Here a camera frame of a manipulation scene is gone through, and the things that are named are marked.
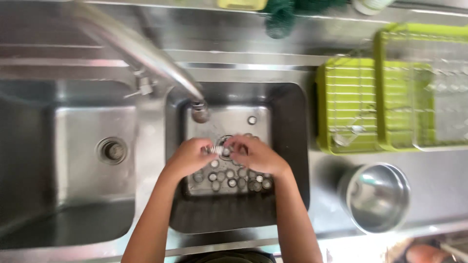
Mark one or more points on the person's left hand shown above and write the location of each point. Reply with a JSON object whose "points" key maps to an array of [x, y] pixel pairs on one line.
{"points": [[188, 157]]}

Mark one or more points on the person's right hand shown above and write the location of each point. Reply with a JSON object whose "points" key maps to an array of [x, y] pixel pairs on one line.
{"points": [[257, 157]]}

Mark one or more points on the person's left fingers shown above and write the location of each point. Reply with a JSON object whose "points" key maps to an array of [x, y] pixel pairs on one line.
{"points": [[209, 145]]}

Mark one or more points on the person's right fingers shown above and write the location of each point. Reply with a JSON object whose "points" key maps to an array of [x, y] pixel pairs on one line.
{"points": [[236, 148]]}

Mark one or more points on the white bristle bottle brush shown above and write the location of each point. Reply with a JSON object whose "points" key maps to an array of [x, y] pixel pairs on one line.
{"points": [[216, 149]]}

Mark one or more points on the small clear glass vial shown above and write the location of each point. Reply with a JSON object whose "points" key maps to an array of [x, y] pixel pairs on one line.
{"points": [[226, 150]]}

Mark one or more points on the small stainless steel sink basin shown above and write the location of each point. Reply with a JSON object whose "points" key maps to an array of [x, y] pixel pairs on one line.
{"points": [[237, 157]]}

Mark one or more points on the round sink drain strainer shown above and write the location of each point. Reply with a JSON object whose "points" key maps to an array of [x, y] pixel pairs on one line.
{"points": [[112, 150]]}

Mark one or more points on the person's dark shirt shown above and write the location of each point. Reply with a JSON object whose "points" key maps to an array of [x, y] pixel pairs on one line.
{"points": [[228, 256]]}

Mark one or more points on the stainless steel sink faucet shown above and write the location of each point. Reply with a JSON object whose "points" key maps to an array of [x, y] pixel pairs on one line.
{"points": [[146, 54]]}

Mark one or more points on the small green plastic drying basket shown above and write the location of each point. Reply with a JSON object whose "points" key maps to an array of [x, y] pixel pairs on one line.
{"points": [[347, 106]]}

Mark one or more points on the large stainless steel sink basin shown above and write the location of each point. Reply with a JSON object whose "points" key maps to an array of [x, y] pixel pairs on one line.
{"points": [[69, 160]]}

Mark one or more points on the dark green scrubbing net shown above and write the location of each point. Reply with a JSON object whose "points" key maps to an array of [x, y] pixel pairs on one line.
{"points": [[289, 14]]}

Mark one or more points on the yellow sponge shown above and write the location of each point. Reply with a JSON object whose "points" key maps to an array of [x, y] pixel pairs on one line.
{"points": [[242, 3]]}

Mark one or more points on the round stainless steel bowl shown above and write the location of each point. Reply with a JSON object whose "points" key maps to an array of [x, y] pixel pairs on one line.
{"points": [[376, 197]]}

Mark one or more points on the large green plastic drying basket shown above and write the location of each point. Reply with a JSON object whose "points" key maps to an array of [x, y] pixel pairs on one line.
{"points": [[420, 87]]}

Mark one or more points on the white plastic bottle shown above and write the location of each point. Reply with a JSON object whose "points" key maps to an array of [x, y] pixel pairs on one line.
{"points": [[371, 5]]}

